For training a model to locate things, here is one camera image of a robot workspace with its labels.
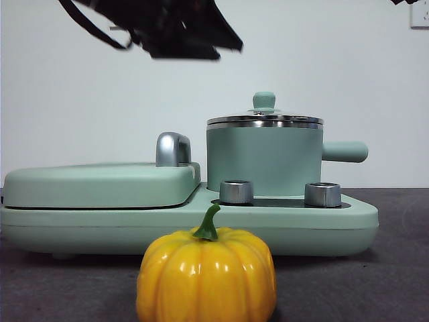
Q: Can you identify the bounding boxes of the glass pot lid green knob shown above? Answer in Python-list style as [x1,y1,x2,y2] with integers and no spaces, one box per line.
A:
[206,92,325,127]

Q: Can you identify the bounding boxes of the yellow toy pumpkin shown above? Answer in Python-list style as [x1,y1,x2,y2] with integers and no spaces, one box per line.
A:
[136,204,278,322]

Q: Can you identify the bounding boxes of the silver control knob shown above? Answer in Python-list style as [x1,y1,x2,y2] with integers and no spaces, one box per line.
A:
[219,180,255,205]
[304,182,343,207]

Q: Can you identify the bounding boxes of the mint green griddle cover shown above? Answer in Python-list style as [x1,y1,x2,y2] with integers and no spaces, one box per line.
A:
[3,162,202,209]

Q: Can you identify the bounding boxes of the mint green breakfast maker base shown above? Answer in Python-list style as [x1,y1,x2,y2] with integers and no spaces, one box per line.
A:
[0,197,380,261]

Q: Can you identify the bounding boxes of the silver cover handle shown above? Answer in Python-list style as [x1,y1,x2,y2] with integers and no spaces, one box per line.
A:
[156,132,193,168]

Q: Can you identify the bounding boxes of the mint green handled pot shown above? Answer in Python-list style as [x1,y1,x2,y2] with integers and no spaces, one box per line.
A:
[206,120,369,199]

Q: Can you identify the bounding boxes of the white wall socket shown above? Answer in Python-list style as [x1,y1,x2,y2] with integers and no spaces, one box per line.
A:
[410,0,429,30]

